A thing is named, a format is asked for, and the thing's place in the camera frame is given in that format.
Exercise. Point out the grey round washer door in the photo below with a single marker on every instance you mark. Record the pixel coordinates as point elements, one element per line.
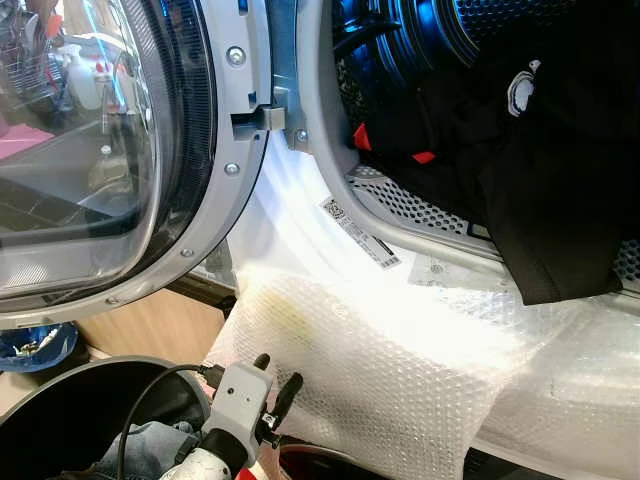
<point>235,100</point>

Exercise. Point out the bubble wrap sheet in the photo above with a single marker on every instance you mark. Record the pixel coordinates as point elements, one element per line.
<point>400,380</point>

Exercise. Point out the steel washer drum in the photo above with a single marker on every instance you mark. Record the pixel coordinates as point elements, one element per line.
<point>420,30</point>

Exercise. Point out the barcode label sticker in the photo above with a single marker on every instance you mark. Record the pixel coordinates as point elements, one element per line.
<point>358,232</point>

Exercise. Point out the black garment with white logo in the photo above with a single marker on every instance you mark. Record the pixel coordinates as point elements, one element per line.
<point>550,180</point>

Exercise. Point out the black round laundry bin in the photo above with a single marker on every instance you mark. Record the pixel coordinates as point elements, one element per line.
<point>60,420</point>

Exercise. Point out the white washing machine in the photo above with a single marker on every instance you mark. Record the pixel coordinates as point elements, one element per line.
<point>290,210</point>

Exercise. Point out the blue jeans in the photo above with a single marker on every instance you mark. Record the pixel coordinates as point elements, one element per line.
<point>150,450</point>

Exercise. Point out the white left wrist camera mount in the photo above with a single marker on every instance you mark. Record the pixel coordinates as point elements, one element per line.
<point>238,405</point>

